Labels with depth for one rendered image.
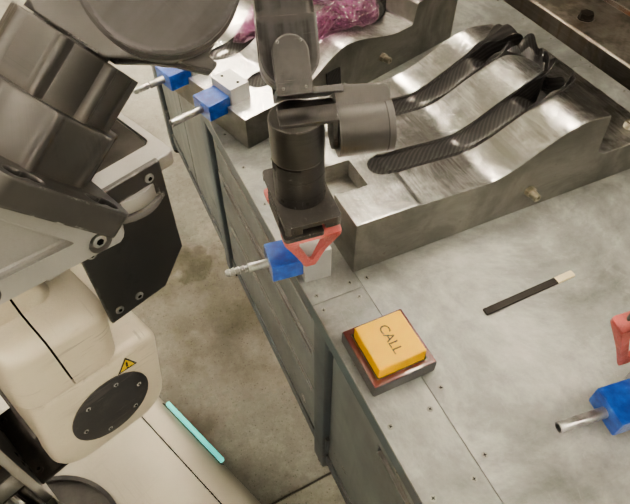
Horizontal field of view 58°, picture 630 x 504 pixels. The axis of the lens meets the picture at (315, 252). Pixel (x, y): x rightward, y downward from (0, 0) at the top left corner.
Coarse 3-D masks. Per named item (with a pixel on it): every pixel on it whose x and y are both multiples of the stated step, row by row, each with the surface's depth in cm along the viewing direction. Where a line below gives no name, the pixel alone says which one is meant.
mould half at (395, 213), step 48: (480, 96) 80; (576, 96) 77; (480, 144) 77; (528, 144) 74; (576, 144) 75; (624, 144) 82; (384, 192) 71; (432, 192) 71; (480, 192) 74; (336, 240) 76; (384, 240) 72; (432, 240) 77
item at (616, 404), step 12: (612, 384) 60; (624, 384) 60; (600, 396) 59; (612, 396) 59; (624, 396) 59; (600, 408) 59; (612, 408) 58; (624, 408) 58; (564, 420) 58; (576, 420) 58; (588, 420) 58; (612, 420) 58; (624, 420) 57; (612, 432) 58
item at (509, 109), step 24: (480, 48) 85; (504, 48) 82; (528, 48) 81; (456, 72) 85; (408, 96) 85; (432, 96) 85; (528, 96) 80; (480, 120) 79; (504, 120) 78; (432, 144) 78; (456, 144) 79; (384, 168) 74; (408, 168) 74
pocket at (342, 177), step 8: (328, 168) 74; (336, 168) 75; (344, 168) 76; (352, 168) 75; (328, 176) 75; (336, 176) 76; (344, 176) 77; (352, 176) 76; (360, 176) 73; (328, 184) 76; (336, 184) 76; (344, 184) 76; (352, 184) 76; (360, 184) 74; (336, 192) 75; (344, 192) 75
